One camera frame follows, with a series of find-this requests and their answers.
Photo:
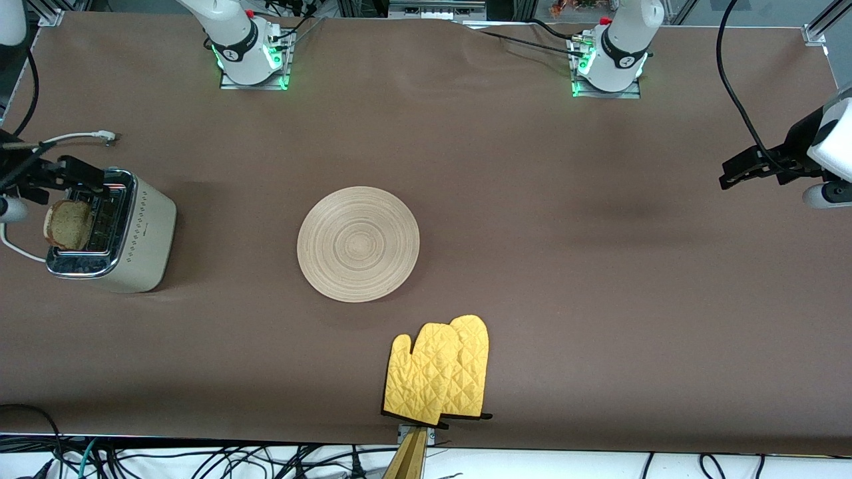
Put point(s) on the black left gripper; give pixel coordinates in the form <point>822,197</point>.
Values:
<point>794,148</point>

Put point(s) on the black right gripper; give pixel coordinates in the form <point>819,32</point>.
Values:
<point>40,174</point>

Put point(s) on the slice of bread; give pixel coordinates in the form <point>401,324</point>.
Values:
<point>68,225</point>

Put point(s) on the round wooden plate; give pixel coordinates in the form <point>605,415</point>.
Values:
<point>359,244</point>

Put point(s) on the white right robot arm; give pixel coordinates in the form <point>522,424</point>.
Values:
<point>239,43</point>

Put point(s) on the cream and chrome toaster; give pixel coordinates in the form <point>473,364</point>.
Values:
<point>143,233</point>

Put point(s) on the brown table cover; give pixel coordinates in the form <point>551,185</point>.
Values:
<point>532,266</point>

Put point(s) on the yellow quilted oven mitt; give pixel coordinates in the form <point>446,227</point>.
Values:
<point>419,372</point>
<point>474,359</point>

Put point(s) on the grey device box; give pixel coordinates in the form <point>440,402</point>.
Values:
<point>436,9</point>

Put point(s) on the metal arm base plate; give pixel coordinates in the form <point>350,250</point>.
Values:
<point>229,84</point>
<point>632,94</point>

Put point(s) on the aluminium table corner bracket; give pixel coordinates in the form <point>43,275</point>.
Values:
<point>813,34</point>
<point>50,18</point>

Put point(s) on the small metal clamp bracket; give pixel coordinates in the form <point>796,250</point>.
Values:
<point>401,432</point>

